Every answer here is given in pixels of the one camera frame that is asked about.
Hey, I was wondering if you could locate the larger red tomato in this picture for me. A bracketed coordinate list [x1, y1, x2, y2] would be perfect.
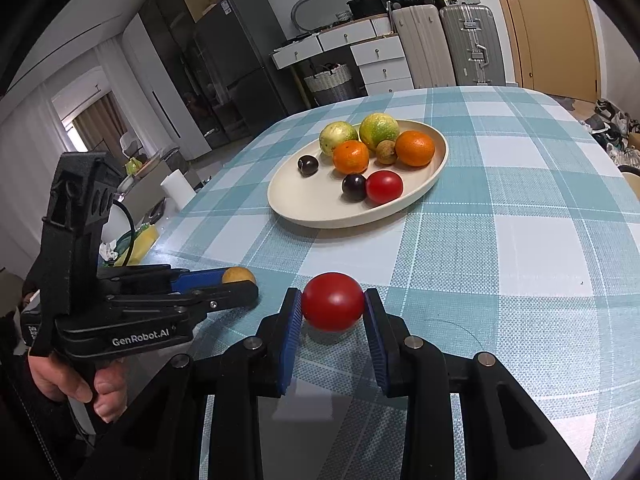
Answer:
[302, 272, 366, 333]

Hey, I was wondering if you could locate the brown kiwi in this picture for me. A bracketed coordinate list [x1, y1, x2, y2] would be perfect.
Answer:
[221, 266, 257, 284]
[375, 140, 397, 166]

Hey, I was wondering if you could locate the smaller red tomato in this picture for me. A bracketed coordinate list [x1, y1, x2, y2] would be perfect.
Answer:
[366, 170, 404, 205]

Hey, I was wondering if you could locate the dark plum front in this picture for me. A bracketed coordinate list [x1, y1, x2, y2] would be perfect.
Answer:
[341, 174, 368, 203]

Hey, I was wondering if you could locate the dark plum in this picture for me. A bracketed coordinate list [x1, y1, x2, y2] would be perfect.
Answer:
[341, 174, 368, 203]
[297, 155, 319, 178]

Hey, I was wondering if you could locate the orange tangerine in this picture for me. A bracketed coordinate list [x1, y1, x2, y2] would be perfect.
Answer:
[332, 140, 370, 174]
[395, 130, 435, 167]

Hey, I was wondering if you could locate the yellow-green guava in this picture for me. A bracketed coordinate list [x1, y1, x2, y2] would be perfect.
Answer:
[319, 122, 359, 157]

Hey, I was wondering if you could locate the green-yellow citrus fruit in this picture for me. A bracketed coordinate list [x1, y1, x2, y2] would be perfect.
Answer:
[358, 113, 400, 151]

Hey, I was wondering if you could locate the person's left hand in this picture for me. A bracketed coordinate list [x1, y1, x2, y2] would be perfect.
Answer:
[28, 354, 127, 424]

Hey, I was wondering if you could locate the yellow plastic bag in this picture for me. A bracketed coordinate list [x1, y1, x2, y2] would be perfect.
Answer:
[113, 224, 160, 266]

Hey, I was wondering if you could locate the white paper towel roll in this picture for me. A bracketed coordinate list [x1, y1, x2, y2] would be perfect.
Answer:
[160, 169, 196, 210]

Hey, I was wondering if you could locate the cream round plate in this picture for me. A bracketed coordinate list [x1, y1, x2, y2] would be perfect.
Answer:
[267, 120, 450, 229]

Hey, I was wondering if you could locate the teal checkered tablecloth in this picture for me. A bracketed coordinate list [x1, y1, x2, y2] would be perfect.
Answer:
[146, 87, 639, 479]

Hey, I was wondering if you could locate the dark grey refrigerator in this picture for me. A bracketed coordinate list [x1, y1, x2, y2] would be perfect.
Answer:
[194, 0, 305, 136]

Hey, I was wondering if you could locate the woven laundry basket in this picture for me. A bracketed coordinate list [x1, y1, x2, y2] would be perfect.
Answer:
[304, 63, 358, 105]

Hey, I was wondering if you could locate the white drawer desk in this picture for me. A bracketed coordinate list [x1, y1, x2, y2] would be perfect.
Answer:
[271, 14, 414, 96]

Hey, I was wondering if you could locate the beige suitcase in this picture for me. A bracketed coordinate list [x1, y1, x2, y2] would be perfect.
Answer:
[392, 4, 457, 89]

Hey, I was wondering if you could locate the silver suitcase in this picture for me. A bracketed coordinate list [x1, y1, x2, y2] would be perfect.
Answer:
[439, 4, 506, 86]

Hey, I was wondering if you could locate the wooden door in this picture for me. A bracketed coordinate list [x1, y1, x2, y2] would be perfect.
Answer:
[499, 0, 600, 102]

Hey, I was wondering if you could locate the black cable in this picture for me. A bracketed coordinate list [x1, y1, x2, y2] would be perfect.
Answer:
[112, 199, 138, 267]

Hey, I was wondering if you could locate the oval mirror frame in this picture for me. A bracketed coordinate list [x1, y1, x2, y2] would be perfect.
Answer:
[291, 0, 352, 32]

